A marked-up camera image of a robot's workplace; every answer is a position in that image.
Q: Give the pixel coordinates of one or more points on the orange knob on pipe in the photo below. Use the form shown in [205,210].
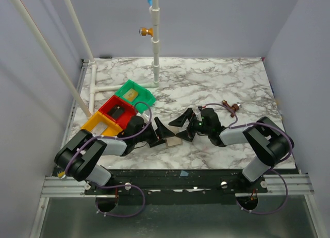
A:
[143,31]

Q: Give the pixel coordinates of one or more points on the yellow card in green bin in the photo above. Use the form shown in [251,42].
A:
[131,95]

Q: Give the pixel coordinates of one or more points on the beige card holder wallet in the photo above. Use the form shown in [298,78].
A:
[173,141]

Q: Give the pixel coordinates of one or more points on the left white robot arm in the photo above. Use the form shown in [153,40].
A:
[79,156]

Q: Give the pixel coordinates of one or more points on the white slanted pole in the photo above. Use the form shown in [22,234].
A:
[27,18]

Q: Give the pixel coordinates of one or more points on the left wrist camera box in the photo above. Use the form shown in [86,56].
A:
[145,115]

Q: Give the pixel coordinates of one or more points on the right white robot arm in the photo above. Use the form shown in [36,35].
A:
[270,144]

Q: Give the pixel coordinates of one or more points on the green plastic bin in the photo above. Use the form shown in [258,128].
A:
[144,95]

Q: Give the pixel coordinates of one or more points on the white card in yellow bin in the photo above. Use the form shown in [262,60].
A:
[99,129]

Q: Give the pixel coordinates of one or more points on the black object in red bin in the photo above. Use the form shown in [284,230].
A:
[116,112]

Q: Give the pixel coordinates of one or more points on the black table front rail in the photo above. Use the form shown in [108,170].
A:
[177,186]

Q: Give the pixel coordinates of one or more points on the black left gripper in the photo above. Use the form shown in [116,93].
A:
[162,131]

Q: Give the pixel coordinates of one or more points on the yellow plastic bin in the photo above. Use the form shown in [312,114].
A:
[112,130]

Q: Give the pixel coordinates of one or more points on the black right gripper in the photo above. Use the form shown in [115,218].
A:
[191,125]

